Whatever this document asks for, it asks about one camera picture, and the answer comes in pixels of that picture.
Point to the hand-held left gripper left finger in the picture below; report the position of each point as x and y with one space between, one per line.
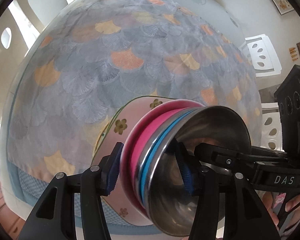
113 172

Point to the blue steel bowl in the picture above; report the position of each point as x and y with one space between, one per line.
215 127

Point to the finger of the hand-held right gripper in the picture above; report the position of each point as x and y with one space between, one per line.
270 153
225 158

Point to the pink polka dot bowl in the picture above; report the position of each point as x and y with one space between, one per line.
130 137

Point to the leaf print tablecloth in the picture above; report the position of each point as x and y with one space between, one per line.
90 67

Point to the pink steel bowl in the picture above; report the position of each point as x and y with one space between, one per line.
143 142

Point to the person's right hand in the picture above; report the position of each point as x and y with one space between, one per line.
295 203

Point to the white forest print plate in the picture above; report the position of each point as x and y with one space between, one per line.
137 110

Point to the orange wall ornaments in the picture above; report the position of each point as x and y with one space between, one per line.
292 51

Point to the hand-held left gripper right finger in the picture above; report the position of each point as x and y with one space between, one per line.
186 177

